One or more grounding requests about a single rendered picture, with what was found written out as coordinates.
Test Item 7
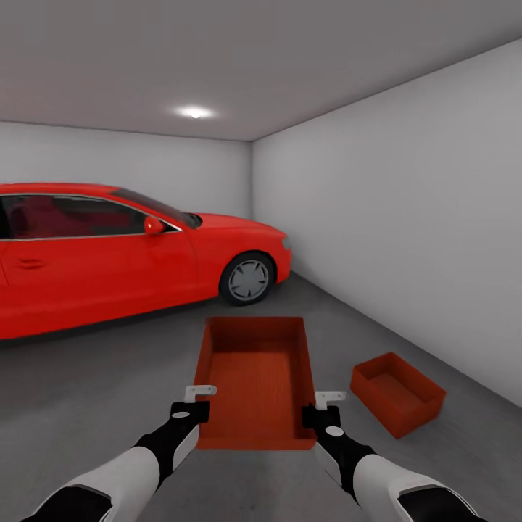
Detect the storage box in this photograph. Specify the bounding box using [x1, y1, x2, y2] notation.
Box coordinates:
[350, 352, 446, 440]
[194, 317, 318, 450]

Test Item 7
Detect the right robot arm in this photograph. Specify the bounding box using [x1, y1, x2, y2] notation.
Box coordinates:
[301, 391, 487, 522]

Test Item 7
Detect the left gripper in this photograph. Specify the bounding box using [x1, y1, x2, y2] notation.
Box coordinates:
[170, 401, 210, 423]

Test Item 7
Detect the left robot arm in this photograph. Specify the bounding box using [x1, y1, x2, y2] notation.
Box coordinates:
[20, 385, 217, 522]

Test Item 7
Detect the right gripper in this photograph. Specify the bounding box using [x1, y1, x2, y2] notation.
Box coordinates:
[301, 404, 341, 428]

